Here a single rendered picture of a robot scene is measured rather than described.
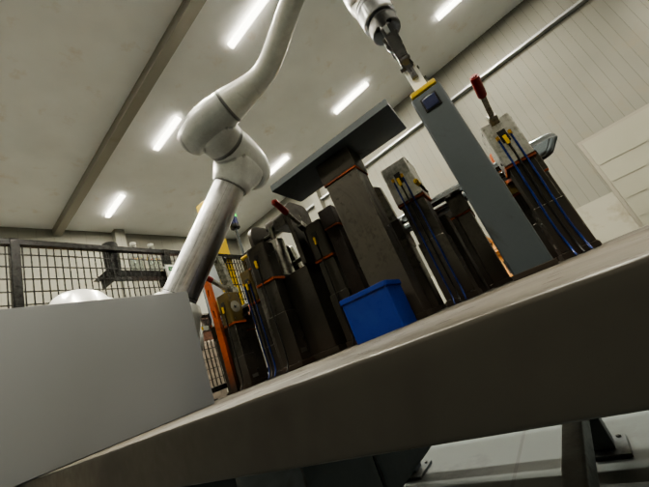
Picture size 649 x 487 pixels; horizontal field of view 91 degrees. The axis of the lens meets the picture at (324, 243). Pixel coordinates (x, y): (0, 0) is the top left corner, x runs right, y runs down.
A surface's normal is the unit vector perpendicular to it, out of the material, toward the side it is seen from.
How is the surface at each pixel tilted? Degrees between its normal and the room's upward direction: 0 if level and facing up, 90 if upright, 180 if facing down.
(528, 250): 90
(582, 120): 90
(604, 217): 90
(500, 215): 90
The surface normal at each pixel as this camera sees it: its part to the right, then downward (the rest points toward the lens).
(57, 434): 0.71, -0.47
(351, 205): -0.52, -0.08
